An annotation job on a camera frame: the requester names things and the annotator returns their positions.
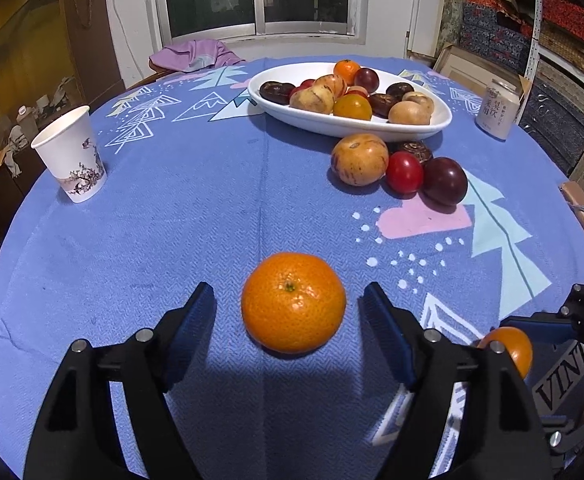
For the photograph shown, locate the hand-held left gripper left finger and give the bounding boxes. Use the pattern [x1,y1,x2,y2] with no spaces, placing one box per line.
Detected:
[23,281,217,480]

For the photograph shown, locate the shelf of patterned boxes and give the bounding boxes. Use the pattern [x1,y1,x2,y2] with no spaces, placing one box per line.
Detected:
[459,0,584,186]

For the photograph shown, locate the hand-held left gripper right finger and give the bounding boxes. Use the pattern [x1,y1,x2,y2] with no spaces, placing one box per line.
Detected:
[359,282,553,480]

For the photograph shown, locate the white oval plate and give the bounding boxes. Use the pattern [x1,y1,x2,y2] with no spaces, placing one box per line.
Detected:
[248,61,453,143]

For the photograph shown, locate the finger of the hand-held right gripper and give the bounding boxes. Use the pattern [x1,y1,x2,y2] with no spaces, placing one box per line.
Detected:
[537,412,584,466]
[499,285,584,358]

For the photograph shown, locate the purple garment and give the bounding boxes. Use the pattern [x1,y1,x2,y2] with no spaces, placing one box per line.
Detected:
[149,40,247,72]

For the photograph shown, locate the yellow bruised pear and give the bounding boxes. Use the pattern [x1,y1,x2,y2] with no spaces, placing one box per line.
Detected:
[289,85,335,115]

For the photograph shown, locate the dark purple plum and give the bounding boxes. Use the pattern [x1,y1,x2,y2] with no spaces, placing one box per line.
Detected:
[423,157,469,207]
[353,67,380,92]

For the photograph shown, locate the hanging cord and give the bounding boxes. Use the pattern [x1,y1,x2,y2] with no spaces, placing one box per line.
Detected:
[74,0,95,30]

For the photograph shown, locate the dark floral panel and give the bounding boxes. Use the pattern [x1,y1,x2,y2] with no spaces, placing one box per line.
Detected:
[444,0,468,46]

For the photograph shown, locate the dark brown mangosteen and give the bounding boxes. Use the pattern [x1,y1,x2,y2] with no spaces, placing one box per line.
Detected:
[386,81,415,101]
[259,81,297,106]
[394,140,433,165]
[369,94,400,118]

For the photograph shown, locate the smooth yellow-orange citrus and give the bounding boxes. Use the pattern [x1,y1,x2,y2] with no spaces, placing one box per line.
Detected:
[477,326,534,380]

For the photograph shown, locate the white drink can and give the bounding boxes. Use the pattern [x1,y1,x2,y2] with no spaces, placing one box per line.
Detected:
[474,78,522,141]

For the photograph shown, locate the white floral paper cup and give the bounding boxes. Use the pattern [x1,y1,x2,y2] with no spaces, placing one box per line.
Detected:
[30,105,107,204]

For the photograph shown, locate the yellow-orange tomato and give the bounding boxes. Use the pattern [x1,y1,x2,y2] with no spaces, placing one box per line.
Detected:
[333,94,373,121]

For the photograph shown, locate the large orange tangerine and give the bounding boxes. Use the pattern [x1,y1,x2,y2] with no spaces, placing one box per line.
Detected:
[241,252,347,354]

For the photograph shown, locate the white leaning panel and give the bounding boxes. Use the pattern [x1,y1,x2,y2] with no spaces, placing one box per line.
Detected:
[406,0,440,56]

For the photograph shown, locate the small tan speckled fruit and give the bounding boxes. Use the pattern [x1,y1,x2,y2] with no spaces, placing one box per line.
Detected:
[402,91,435,111]

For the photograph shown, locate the wooden chair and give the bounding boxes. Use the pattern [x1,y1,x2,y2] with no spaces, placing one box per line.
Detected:
[148,57,175,86]

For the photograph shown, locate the wooden glass-door cabinet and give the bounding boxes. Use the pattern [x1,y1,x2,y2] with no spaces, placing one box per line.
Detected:
[0,0,122,126]

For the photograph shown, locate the wooden picture frame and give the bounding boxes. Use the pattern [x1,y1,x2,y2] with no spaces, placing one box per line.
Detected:
[432,44,533,121]

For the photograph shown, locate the cluttered low sideboard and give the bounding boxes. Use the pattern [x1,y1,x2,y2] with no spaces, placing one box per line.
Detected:
[0,75,80,201]

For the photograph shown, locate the round tan pear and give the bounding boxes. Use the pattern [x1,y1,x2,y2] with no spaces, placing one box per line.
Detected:
[388,101,431,126]

